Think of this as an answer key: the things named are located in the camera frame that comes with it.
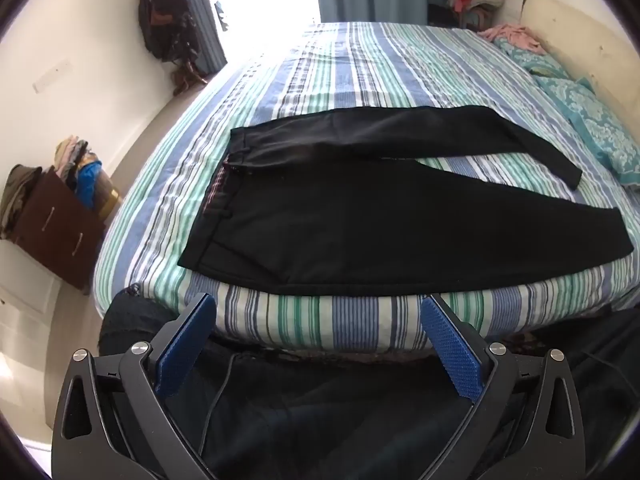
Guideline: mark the pink cloth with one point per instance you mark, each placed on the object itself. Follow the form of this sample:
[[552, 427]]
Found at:
[[515, 36]]

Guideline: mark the cream headboard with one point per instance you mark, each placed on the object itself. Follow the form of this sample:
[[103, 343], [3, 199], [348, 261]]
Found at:
[[575, 30]]

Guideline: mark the olive cloth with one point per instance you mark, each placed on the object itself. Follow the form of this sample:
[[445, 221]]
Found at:
[[17, 190]]

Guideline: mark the narrow blue curtain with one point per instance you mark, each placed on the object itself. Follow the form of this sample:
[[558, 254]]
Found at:
[[207, 25]]

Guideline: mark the large teal patterned pillow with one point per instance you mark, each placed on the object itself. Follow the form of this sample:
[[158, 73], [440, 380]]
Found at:
[[595, 120]]

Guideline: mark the bed with striped sheet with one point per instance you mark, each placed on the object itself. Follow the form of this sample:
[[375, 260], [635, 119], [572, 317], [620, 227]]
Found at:
[[375, 65]]

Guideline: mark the pile of folded clothes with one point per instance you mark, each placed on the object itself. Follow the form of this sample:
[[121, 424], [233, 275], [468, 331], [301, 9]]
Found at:
[[87, 180]]

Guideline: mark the brown drawer cabinet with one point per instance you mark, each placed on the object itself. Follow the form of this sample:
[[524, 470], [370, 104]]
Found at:
[[55, 230]]

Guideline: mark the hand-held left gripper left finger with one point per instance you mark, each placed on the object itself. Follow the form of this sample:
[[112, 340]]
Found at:
[[185, 345]]

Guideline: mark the black pants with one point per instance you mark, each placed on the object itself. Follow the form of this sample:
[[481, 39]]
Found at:
[[350, 220]]

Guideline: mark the white cabinet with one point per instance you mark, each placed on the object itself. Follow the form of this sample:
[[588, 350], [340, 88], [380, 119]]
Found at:
[[25, 290]]

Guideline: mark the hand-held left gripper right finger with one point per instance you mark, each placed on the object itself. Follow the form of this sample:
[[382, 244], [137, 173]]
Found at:
[[450, 350]]

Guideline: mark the small teal patterned pillow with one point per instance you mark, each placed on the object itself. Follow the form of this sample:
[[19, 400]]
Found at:
[[530, 60]]

